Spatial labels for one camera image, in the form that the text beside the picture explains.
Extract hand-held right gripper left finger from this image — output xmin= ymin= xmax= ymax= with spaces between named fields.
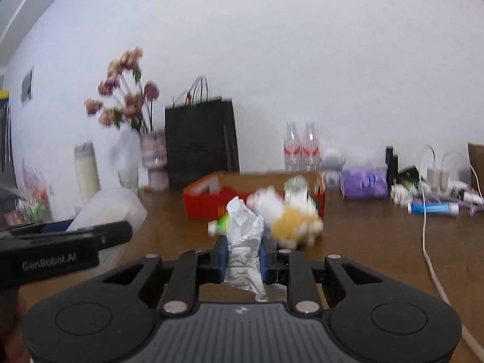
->
xmin=91 ymin=236 xmax=229 ymax=317

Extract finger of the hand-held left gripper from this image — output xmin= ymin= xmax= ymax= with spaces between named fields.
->
xmin=0 ymin=220 xmax=134 ymax=253
xmin=0 ymin=219 xmax=75 ymax=240

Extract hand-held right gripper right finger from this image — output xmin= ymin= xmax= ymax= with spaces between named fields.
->
xmin=260 ymin=241 xmax=384 ymax=315

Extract white paper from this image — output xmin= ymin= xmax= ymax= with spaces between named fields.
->
xmin=225 ymin=197 xmax=286 ymax=303

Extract fluffy plush toy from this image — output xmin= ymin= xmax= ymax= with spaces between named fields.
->
xmin=247 ymin=185 xmax=325 ymax=249

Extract red cardboard box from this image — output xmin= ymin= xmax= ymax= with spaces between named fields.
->
xmin=182 ymin=171 xmax=326 ymax=222

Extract white plastic bag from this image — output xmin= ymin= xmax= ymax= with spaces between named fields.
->
xmin=68 ymin=188 xmax=148 ymax=235

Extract green white small bottle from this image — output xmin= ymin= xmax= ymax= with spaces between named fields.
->
xmin=208 ymin=212 xmax=231 ymax=237

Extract colourful wrapped flowers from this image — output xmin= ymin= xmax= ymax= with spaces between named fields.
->
xmin=4 ymin=159 xmax=54 ymax=227

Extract clear drinking glass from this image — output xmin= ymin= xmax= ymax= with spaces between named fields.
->
xmin=115 ymin=147 xmax=141 ymax=195

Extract white thermos bottle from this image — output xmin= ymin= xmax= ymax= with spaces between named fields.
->
xmin=74 ymin=141 xmax=102 ymax=203

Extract clear plastic jar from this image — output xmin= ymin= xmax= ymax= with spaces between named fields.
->
xmin=284 ymin=176 xmax=309 ymax=203

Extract pink patterned vase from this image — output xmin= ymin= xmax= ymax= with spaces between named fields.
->
xmin=139 ymin=130 xmax=169 ymax=191

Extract black stand yellow cap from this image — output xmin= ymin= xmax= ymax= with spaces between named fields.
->
xmin=0 ymin=90 xmax=14 ymax=182

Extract clear water bottle red label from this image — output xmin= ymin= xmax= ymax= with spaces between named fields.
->
xmin=283 ymin=122 xmax=303 ymax=172
xmin=302 ymin=121 xmax=321 ymax=172

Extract black paper bag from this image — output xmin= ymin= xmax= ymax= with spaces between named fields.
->
xmin=164 ymin=76 xmax=240 ymax=190

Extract white robot toy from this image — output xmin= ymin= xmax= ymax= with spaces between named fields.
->
xmin=323 ymin=148 xmax=345 ymax=190

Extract purple tissue pack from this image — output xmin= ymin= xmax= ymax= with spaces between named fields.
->
xmin=341 ymin=163 xmax=390 ymax=200

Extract dried pink flower bouquet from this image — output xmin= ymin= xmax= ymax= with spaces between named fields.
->
xmin=84 ymin=47 xmax=160 ymax=135

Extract small white bottles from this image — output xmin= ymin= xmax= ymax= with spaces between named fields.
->
xmin=391 ymin=183 xmax=414 ymax=207

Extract tall black box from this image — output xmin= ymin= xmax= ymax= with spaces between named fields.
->
xmin=386 ymin=146 xmax=399 ymax=186

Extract blue white tube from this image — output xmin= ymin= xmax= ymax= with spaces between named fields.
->
xmin=407 ymin=201 xmax=460 ymax=215

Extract brown cardboard box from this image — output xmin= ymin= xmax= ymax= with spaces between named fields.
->
xmin=468 ymin=142 xmax=484 ymax=197

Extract wall picture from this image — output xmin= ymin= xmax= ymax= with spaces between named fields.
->
xmin=21 ymin=66 xmax=35 ymax=106

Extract long white cable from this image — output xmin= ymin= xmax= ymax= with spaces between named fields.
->
xmin=415 ymin=166 xmax=484 ymax=353

